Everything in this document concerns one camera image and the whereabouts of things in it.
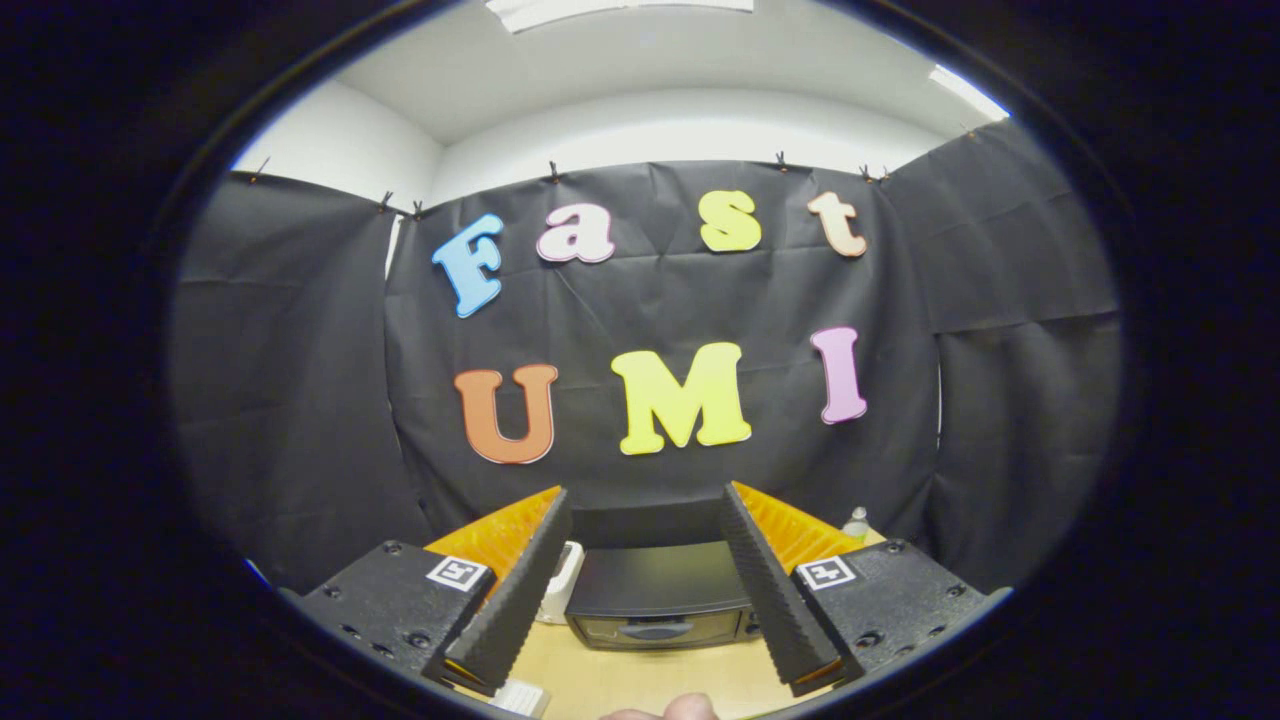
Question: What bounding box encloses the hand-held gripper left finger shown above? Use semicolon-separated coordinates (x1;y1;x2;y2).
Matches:
283;486;573;696

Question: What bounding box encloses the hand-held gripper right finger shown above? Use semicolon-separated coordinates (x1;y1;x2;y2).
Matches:
720;481;1011;698

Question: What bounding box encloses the black toaster oven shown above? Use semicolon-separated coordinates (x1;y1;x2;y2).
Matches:
563;540;766;653

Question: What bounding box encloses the white plastic appliance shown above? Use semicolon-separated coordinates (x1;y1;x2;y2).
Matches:
535;540;586;626

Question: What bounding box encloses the small white dish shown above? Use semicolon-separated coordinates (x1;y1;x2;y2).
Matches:
490;680;551;719

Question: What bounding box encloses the ceiling light panel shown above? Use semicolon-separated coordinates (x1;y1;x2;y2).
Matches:
928;65;1009;121
487;0;756;33

